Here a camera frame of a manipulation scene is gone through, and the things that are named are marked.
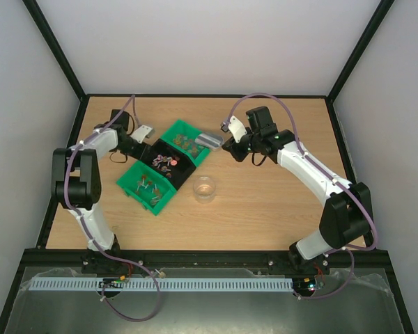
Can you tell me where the clear glass jar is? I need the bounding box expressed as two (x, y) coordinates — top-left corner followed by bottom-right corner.
(193, 176), (216, 204)

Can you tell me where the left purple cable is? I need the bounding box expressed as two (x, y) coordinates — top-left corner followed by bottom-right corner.
(64, 94), (161, 320)

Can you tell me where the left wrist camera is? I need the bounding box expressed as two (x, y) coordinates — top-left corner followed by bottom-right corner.
(130, 125), (155, 143)

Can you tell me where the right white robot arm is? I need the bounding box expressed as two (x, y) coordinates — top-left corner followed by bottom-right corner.
(222, 106), (371, 273)

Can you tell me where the black cage frame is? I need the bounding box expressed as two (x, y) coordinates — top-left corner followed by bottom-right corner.
(0, 0), (418, 334)

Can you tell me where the light blue cable duct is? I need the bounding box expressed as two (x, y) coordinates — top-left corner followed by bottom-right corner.
(29, 277), (293, 292)

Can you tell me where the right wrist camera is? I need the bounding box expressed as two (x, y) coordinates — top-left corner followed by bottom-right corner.
(221, 116), (247, 143)

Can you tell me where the green black bin set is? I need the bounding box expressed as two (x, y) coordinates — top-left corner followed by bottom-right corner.
(116, 120), (210, 216)

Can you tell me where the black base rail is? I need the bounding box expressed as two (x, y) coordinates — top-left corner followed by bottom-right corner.
(20, 247), (391, 276)

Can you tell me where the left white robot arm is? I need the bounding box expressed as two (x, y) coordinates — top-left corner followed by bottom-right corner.
(51, 110), (154, 251)

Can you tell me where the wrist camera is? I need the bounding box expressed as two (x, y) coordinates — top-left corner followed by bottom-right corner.
(130, 125), (155, 143)
(221, 116), (247, 143)

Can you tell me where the silver metal scoop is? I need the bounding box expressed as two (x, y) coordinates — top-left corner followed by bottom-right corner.
(194, 132), (224, 151)

